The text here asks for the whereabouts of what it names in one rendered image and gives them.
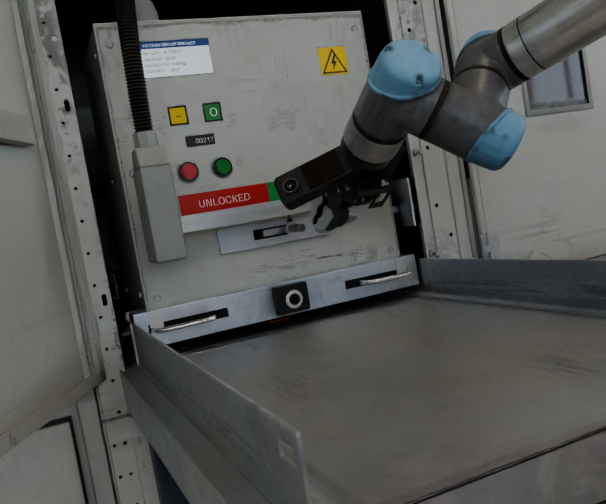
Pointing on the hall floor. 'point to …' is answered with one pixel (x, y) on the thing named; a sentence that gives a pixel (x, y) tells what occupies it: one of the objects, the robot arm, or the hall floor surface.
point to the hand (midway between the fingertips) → (315, 225)
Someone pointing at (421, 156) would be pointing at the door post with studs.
